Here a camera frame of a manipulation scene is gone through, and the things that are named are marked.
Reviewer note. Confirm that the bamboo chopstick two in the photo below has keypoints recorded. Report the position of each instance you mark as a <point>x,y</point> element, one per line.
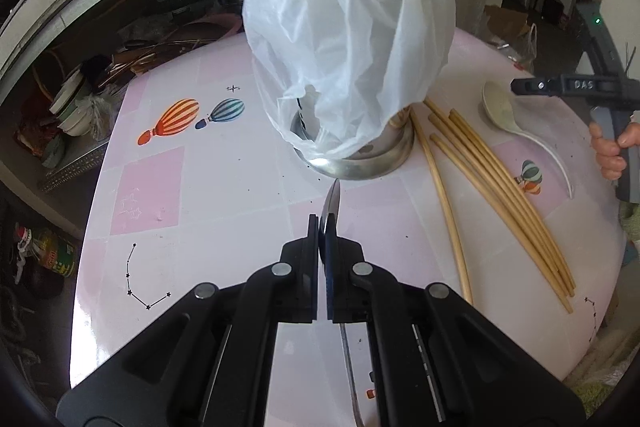
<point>507,219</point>

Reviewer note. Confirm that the bamboo chopstick one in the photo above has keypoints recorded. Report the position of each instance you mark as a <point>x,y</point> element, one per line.
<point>450,220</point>

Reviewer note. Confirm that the bamboo chopstick five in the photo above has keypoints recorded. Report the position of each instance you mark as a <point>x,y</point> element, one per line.
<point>529,211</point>

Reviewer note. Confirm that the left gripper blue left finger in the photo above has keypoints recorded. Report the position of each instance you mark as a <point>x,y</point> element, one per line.
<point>299,303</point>

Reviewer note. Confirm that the bamboo chopstick three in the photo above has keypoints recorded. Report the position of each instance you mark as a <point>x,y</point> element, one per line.
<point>459,141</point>

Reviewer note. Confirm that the stack of bowls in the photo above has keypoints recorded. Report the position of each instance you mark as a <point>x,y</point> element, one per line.
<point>76,108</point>

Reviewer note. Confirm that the cardboard box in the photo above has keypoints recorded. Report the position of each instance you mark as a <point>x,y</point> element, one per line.
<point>511,33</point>

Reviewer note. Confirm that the steel utensil holder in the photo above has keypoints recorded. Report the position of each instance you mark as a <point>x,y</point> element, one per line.
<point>377,158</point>

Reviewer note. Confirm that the white plastic bag liner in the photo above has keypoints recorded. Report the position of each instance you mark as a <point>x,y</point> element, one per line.
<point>331,73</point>

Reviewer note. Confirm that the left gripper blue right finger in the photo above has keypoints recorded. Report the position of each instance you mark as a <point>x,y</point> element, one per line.
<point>345,301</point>

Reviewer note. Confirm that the person right hand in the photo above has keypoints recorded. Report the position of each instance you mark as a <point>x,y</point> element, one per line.
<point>609,152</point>

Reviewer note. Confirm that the cooking oil bottle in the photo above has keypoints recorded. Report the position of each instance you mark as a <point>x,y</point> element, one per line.
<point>49,249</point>

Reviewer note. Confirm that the bamboo chopstick four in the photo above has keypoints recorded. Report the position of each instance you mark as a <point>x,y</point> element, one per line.
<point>489,176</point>

